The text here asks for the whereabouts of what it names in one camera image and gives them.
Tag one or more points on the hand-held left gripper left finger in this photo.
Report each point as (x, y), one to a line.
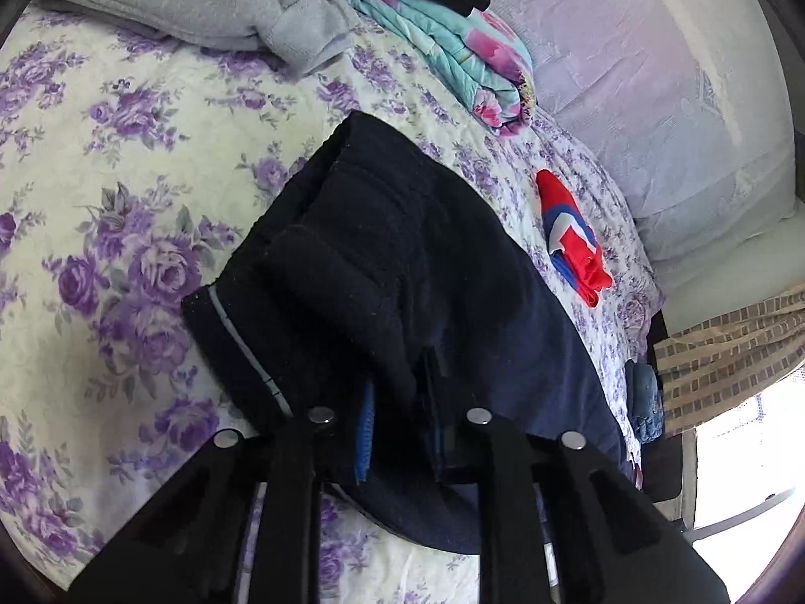
(363, 440)

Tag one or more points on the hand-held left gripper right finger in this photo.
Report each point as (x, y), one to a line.
(438, 447)

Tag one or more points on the navy blue pants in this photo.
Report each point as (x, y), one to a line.
(390, 264)

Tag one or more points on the blue denim garment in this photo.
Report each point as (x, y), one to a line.
(648, 402)

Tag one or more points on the red garment with striped band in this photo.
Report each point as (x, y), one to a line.
(575, 245)

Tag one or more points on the beige plaid curtain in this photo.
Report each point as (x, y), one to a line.
(723, 352)

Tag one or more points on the bright curtained window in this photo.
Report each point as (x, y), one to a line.
(748, 465)

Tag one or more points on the folded floral teal blanket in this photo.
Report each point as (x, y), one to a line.
(465, 56)

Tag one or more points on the large lilac pillow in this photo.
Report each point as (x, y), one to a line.
(629, 75)

